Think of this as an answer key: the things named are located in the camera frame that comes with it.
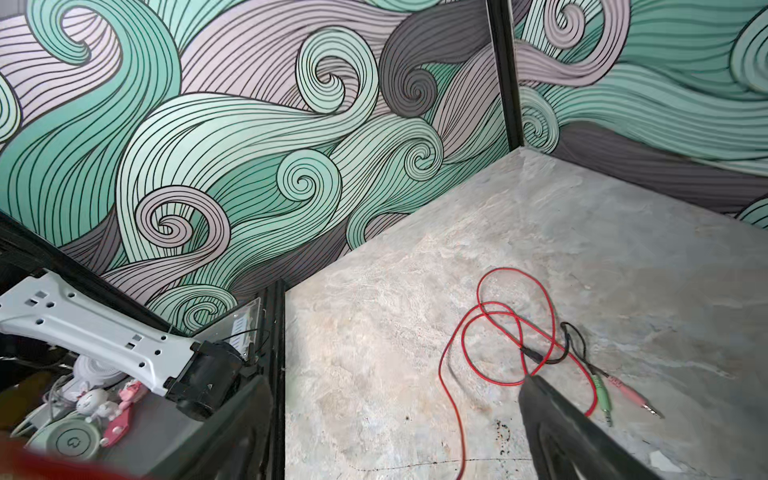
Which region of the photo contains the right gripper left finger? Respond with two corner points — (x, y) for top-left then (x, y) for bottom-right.
(147, 376), (273, 479)

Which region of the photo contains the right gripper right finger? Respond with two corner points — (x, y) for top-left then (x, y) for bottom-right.
(518, 376), (658, 480)

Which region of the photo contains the red headphone cable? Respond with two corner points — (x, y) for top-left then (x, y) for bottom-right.
(0, 267), (666, 480)

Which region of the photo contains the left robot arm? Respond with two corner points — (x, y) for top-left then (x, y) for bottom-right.
(1, 271), (245, 421)

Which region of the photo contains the white round gadgets pile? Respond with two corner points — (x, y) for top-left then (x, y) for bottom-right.
(10, 356), (150, 461)

